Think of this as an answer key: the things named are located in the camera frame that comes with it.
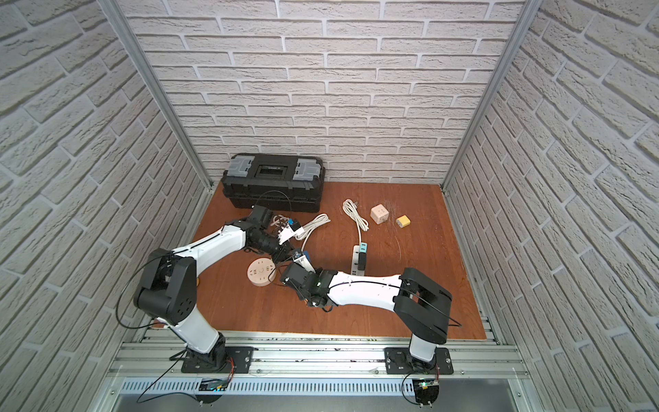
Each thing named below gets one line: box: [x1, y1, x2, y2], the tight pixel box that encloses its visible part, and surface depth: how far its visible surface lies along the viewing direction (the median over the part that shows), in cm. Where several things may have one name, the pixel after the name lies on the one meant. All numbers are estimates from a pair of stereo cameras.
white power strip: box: [350, 244, 362, 276], surface depth 95 cm
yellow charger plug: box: [395, 214, 412, 229], surface depth 107 cm
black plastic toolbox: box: [221, 152, 326, 213], surface depth 102 cm
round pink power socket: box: [246, 257, 278, 287], surface depth 91 cm
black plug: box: [357, 252, 367, 271], surface depth 91 cm
